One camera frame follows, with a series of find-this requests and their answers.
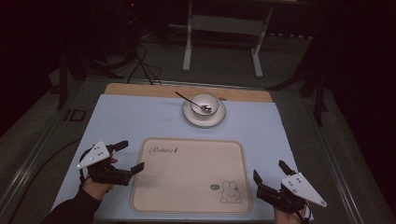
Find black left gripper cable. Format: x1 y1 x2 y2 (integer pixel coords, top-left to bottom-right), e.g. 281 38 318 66
78 148 91 186

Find white bowl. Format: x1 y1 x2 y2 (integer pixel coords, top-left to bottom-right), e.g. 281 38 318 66
190 92 227 118

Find metal floor rail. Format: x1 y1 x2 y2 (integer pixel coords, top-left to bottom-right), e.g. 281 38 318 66
124 77 269 91
0 116 64 218
303 96 364 224

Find white metal stand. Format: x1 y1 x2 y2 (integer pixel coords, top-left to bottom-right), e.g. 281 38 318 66
181 0 275 78

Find light blue table mat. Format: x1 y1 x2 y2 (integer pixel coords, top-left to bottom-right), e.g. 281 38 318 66
50 93 311 222

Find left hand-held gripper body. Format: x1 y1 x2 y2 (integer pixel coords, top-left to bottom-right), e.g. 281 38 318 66
77 139 134 187

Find beige placemat with rabbit print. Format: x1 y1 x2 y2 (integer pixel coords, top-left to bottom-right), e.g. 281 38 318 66
130 136 252 215

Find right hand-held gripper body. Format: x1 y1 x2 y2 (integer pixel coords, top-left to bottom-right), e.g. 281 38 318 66
256 172 328 215

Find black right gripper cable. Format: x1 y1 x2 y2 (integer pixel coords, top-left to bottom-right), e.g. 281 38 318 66
295 202 312 223

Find person's right hand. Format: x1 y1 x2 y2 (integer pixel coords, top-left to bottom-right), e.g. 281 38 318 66
273 204 313 224

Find black floor cables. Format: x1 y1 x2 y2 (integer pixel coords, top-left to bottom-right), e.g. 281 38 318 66
125 41 163 86

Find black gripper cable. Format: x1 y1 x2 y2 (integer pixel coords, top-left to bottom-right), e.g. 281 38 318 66
295 202 312 223
78 148 91 186

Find white saucer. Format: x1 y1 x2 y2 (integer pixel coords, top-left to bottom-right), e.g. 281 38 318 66
181 97 227 129

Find black stand with red light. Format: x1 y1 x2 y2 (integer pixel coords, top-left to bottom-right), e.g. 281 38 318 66
122 0 142 60

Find person's left hand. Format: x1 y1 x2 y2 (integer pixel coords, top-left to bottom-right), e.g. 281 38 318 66
80 156 120 202

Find metal spoon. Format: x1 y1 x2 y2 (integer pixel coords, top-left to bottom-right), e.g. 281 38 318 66
175 91 213 114

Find dark floor cable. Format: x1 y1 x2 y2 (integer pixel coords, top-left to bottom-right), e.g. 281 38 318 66
6 138 82 223

